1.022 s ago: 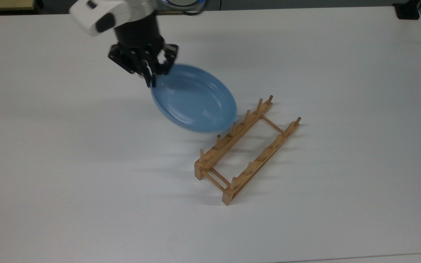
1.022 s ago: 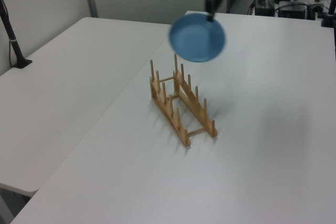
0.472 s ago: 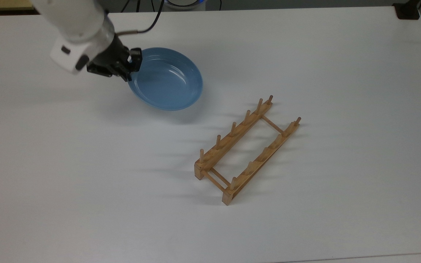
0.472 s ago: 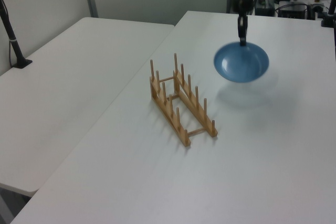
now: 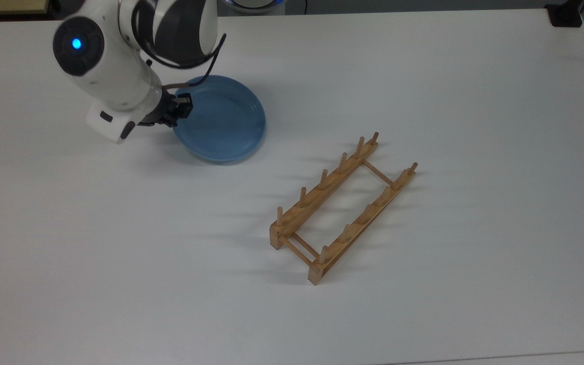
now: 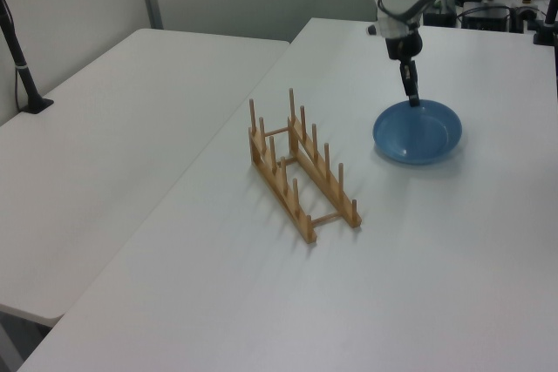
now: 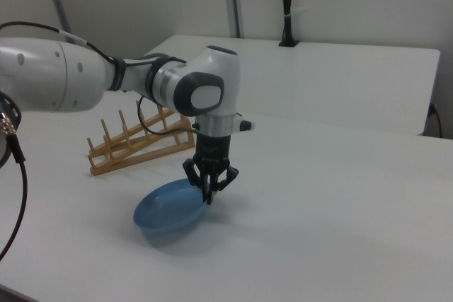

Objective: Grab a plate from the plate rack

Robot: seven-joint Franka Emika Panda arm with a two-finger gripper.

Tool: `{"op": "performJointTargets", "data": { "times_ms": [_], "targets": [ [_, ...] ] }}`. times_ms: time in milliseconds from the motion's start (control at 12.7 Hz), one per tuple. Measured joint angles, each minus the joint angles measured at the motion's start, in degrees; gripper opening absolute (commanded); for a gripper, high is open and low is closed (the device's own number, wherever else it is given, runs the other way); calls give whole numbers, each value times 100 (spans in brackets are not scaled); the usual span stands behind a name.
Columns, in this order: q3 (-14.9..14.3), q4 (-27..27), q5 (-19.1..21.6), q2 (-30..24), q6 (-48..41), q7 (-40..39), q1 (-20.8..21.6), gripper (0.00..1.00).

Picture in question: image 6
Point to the blue round plate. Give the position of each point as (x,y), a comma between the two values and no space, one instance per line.
(416,139)

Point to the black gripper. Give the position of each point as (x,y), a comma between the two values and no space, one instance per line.
(403,43)

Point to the black camera pole with base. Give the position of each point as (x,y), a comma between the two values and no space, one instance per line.
(19,58)

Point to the black clamp stand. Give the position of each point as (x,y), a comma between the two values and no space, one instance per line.
(547,25)

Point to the wooden plate rack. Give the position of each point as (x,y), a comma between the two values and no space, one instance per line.
(305,180)

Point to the black electronics box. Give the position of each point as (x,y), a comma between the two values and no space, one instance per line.
(485,18)

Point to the small black device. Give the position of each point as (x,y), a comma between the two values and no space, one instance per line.
(524,19)

